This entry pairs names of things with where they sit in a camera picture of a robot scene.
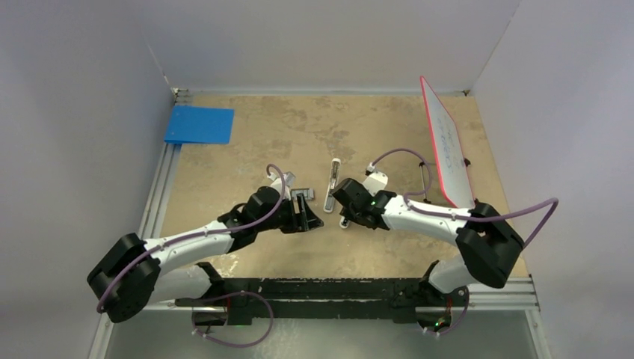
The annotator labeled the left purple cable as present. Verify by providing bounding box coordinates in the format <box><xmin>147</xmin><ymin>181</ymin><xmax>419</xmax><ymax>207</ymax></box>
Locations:
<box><xmin>95</xmin><ymin>164</ymin><xmax>289</xmax><ymax>314</ymax></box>

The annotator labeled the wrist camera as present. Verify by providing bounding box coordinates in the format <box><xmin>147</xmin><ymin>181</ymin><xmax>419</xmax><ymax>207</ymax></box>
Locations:
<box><xmin>362</xmin><ymin>164</ymin><xmax>389</xmax><ymax>196</ymax></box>
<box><xmin>268</xmin><ymin>171</ymin><xmax>296</xmax><ymax>198</ymax></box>

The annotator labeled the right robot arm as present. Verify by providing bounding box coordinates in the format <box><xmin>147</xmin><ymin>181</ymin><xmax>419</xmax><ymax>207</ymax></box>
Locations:
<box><xmin>332</xmin><ymin>178</ymin><xmax>525</xmax><ymax>304</ymax></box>

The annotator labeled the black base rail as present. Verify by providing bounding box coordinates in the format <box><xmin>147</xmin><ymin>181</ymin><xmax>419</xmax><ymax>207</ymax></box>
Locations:
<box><xmin>175</xmin><ymin>277</ymin><xmax>467</xmax><ymax>325</ymax></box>

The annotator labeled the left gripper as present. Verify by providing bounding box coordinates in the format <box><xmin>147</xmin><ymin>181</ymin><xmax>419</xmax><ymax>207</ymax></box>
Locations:
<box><xmin>256</xmin><ymin>193</ymin><xmax>321</xmax><ymax>233</ymax></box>

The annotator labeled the blue plastic board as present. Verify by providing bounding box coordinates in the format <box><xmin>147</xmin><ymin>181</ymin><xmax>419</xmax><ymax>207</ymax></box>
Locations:
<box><xmin>164</xmin><ymin>105</ymin><xmax>235</xmax><ymax>144</ymax></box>

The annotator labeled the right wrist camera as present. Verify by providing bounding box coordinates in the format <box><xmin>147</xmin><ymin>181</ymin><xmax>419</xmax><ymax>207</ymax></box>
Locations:
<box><xmin>362</xmin><ymin>164</ymin><xmax>389</xmax><ymax>196</ymax></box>

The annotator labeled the white stapler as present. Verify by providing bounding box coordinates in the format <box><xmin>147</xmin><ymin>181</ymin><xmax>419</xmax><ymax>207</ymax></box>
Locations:
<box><xmin>323</xmin><ymin>158</ymin><xmax>341</xmax><ymax>213</ymax></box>

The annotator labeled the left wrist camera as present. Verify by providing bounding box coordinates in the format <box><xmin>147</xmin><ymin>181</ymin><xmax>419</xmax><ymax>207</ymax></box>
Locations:
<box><xmin>268</xmin><ymin>171</ymin><xmax>296</xmax><ymax>198</ymax></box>

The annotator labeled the whiteboard metal stand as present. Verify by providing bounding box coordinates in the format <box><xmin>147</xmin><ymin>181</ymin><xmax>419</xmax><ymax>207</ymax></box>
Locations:
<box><xmin>418</xmin><ymin>158</ymin><xmax>475</xmax><ymax>208</ymax></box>

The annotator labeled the staple box tray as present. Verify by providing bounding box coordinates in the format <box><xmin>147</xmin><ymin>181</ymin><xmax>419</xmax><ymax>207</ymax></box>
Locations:
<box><xmin>291</xmin><ymin>188</ymin><xmax>316</xmax><ymax>201</ymax></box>

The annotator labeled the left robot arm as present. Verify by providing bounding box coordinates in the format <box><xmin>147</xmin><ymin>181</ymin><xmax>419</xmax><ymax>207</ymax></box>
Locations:
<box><xmin>87</xmin><ymin>186</ymin><xmax>324</xmax><ymax>323</ymax></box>

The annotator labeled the small white staple remover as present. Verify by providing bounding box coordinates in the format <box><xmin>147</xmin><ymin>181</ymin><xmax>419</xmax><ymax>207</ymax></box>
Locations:
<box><xmin>339</xmin><ymin>217</ymin><xmax>349</xmax><ymax>229</ymax></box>

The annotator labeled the red framed whiteboard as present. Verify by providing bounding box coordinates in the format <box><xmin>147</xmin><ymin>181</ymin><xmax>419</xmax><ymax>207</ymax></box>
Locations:
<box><xmin>419</xmin><ymin>76</ymin><xmax>476</xmax><ymax>209</ymax></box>

